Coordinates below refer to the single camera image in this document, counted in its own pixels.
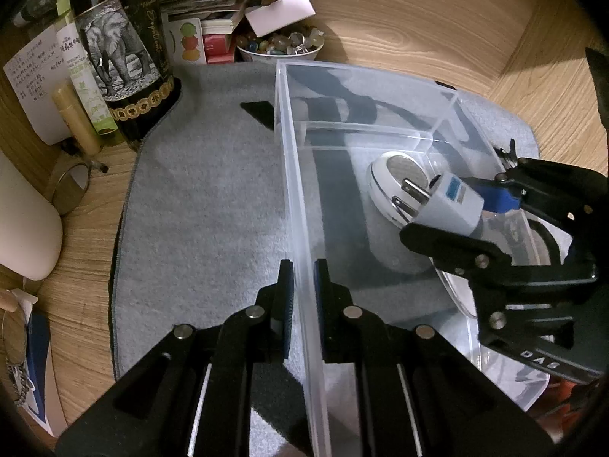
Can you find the dark rolled tube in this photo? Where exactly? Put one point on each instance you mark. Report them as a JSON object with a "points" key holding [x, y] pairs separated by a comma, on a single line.
{"points": [[33, 7]]}

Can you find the white handheld magnifier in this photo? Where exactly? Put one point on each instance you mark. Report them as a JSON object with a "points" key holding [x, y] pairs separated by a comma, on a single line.
{"points": [[385, 181]]}

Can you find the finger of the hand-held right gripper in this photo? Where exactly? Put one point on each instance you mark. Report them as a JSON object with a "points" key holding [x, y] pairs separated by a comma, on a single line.
{"points": [[497, 196], [452, 247]]}

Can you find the thin frame glasses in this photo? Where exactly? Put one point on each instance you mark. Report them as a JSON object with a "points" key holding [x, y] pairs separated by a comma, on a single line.
{"points": [[97, 167]]}

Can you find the white blank card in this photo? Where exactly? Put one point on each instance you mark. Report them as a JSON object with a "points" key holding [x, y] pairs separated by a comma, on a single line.
{"points": [[280, 12]]}

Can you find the small red box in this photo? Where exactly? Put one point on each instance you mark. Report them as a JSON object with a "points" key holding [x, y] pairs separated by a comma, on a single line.
{"points": [[216, 45]]}

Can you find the wine bottle with elephant label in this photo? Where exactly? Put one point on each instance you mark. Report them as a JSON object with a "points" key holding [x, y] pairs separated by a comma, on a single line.
{"points": [[128, 57]]}

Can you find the white plug adapter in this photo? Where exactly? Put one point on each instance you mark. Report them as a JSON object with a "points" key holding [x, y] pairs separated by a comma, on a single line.
{"points": [[452, 204]]}

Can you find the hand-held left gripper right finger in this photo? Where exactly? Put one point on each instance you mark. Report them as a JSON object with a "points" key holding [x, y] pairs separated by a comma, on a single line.
{"points": [[320, 309]]}

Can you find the blue and white box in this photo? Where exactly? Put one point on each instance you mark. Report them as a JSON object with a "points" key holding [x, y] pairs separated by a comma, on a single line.
{"points": [[40, 357]]}

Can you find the yellow lip balm tube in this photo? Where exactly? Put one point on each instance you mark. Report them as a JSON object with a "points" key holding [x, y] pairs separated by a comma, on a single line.
{"points": [[76, 119]]}

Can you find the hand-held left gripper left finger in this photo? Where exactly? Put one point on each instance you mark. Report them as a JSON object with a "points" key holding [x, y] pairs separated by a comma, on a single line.
{"points": [[285, 304]]}

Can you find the bowl of marbles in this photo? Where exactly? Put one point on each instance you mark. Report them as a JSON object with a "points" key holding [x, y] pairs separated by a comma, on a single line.
{"points": [[280, 40]]}

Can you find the grey mat with black letters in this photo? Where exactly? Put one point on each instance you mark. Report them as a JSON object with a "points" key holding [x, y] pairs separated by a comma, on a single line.
{"points": [[200, 200]]}

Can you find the handwritten white paper note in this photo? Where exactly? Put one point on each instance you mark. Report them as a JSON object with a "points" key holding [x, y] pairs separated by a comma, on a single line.
{"points": [[33, 85]]}

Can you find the clear plastic storage box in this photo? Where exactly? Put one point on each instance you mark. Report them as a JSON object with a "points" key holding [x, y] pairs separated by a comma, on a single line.
{"points": [[333, 152]]}

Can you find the green white spray bottle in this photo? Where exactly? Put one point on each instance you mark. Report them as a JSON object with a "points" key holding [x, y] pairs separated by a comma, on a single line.
{"points": [[88, 100]]}

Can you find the card with coloured round stickers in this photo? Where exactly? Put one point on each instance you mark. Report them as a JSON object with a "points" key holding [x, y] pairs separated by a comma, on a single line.
{"points": [[188, 40]]}

